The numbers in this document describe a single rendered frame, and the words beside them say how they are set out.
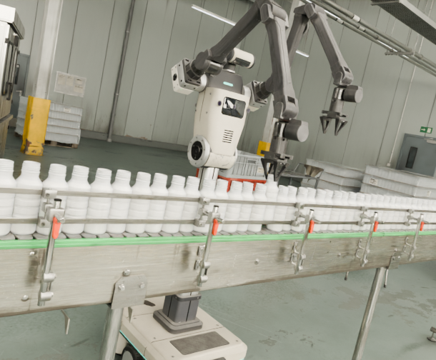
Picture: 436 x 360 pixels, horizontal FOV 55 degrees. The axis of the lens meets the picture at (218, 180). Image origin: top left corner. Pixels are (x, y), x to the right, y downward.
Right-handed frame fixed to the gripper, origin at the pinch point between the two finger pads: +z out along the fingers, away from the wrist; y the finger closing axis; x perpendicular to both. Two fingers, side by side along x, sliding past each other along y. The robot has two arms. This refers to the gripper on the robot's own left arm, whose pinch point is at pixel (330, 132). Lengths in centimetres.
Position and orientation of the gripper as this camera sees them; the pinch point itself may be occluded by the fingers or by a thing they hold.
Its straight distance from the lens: 194.3
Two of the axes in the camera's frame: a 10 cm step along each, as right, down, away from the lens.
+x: -7.5, -0.6, -6.5
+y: -6.3, -2.3, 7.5
